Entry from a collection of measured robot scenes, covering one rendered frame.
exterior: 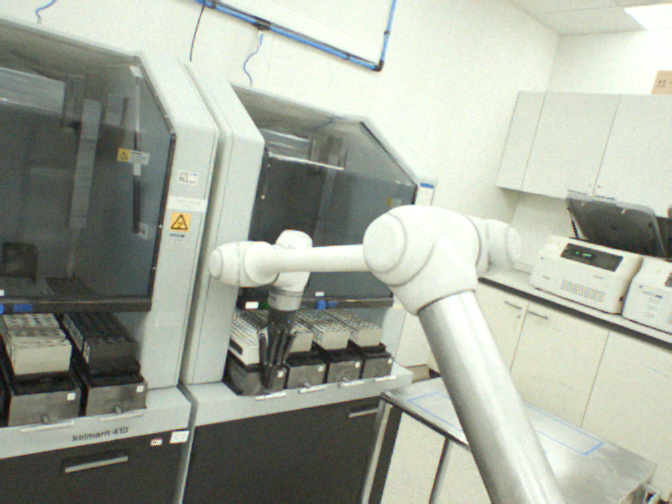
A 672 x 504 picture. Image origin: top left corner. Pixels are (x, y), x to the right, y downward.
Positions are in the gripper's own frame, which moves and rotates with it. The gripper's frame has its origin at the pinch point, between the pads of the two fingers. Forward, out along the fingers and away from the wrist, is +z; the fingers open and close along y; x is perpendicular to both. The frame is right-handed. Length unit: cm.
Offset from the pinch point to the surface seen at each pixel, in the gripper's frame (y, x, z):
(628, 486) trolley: -52, 77, -2
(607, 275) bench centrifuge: -229, -14, -31
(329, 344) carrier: -28.4, -9.8, -3.6
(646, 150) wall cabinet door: -258, -25, -107
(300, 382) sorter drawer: -13.3, -2.2, 4.5
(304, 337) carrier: -17.4, -9.7, -6.7
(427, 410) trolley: -29.9, 32.8, -2.1
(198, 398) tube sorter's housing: 18.4, -4.2, 6.5
